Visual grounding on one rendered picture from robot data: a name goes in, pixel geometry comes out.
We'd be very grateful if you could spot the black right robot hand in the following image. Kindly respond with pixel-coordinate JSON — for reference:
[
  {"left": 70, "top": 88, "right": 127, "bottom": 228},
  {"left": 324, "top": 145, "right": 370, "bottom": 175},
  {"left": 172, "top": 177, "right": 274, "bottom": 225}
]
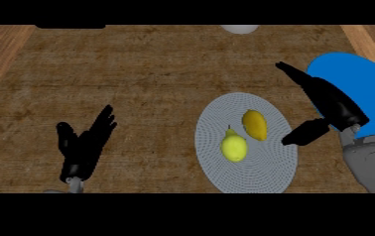
[{"left": 274, "top": 60, "right": 370, "bottom": 147}]

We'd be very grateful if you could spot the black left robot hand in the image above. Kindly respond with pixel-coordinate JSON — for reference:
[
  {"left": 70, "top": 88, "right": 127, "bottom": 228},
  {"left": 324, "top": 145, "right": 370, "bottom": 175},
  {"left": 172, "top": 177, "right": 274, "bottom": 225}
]
[{"left": 56, "top": 104, "right": 118, "bottom": 184}]

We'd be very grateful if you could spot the blue round plate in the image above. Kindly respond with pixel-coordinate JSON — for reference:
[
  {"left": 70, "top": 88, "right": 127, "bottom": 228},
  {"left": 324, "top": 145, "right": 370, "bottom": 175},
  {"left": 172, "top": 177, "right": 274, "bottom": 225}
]
[{"left": 304, "top": 52, "right": 375, "bottom": 141}]

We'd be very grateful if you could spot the orange-yellow lemon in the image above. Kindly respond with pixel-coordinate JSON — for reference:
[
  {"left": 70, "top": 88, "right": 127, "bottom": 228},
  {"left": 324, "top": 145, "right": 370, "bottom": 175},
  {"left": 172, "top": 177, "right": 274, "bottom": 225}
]
[{"left": 240, "top": 109, "right": 270, "bottom": 142}]

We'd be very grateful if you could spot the round grey woven placemat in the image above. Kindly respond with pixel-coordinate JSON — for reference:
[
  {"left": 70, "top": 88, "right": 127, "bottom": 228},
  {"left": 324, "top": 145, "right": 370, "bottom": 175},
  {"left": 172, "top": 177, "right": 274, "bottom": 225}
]
[{"left": 193, "top": 92, "right": 299, "bottom": 194}]

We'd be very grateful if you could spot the yellow-green pear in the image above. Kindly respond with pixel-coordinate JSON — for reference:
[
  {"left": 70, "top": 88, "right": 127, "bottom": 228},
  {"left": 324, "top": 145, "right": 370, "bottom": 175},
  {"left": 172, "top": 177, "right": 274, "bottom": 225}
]
[{"left": 220, "top": 124, "right": 249, "bottom": 163}]

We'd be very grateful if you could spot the white round object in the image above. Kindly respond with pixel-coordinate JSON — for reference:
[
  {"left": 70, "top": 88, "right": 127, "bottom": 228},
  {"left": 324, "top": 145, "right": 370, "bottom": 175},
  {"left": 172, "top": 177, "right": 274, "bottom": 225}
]
[{"left": 218, "top": 24, "right": 261, "bottom": 36}]

